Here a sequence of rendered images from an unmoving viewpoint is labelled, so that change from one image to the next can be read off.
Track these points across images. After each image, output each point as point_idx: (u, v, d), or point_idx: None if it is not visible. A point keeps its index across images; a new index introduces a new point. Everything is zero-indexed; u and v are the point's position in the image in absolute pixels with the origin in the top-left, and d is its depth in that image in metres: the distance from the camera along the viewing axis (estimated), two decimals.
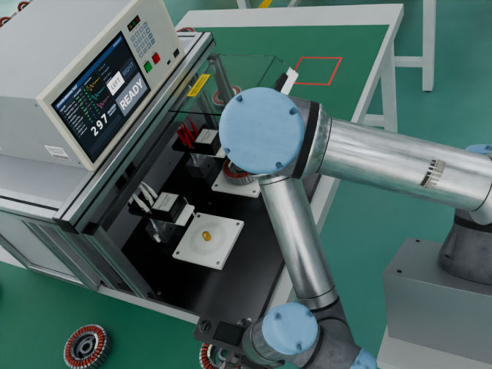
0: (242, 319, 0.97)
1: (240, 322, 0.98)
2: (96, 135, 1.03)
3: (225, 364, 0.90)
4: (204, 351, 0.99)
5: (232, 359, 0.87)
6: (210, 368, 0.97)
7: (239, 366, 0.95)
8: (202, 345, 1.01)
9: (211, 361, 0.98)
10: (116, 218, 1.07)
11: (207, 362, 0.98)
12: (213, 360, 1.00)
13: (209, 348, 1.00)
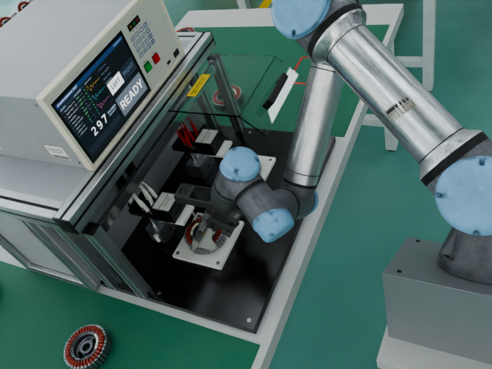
0: None
1: None
2: (96, 135, 1.03)
3: (200, 223, 1.12)
4: (188, 231, 1.25)
5: (205, 214, 1.10)
6: (192, 242, 1.22)
7: (214, 239, 1.21)
8: (187, 228, 1.26)
9: (193, 238, 1.24)
10: (116, 218, 1.07)
11: (190, 239, 1.23)
12: None
13: (192, 228, 1.25)
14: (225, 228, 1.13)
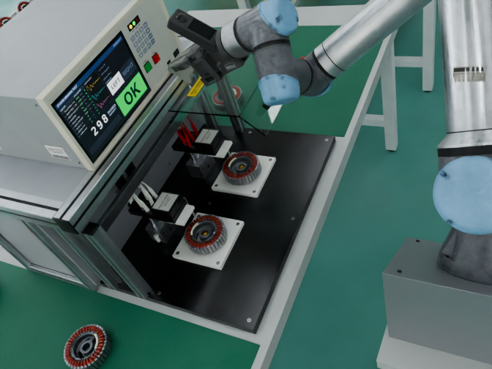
0: (189, 47, 1.09)
1: (185, 50, 1.09)
2: (96, 135, 1.03)
3: (184, 59, 1.04)
4: (188, 231, 1.25)
5: (196, 53, 1.00)
6: (192, 242, 1.22)
7: (214, 239, 1.21)
8: (187, 228, 1.26)
9: (193, 238, 1.24)
10: (116, 218, 1.07)
11: (190, 239, 1.23)
12: (195, 239, 1.25)
13: (192, 228, 1.25)
14: (206, 75, 1.05)
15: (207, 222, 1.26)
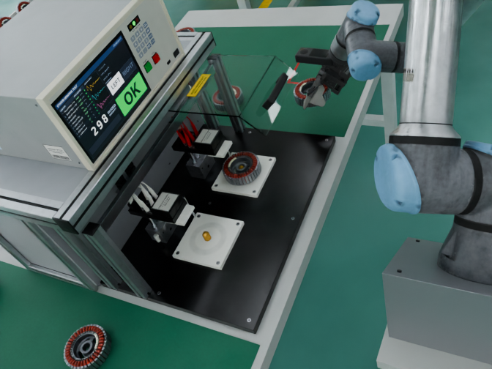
0: None
1: None
2: (96, 135, 1.03)
3: (315, 80, 1.35)
4: (297, 88, 1.45)
5: (320, 71, 1.33)
6: (301, 96, 1.42)
7: None
8: (295, 87, 1.46)
9: (302, 93, 1.44)
10: (116, 218, 1.07)
11: (299, 93, 1.43)
12: None
13: (301, 86, 1.45)
14: (334, 86, 1.35)
15: (313, 83, 1.46)
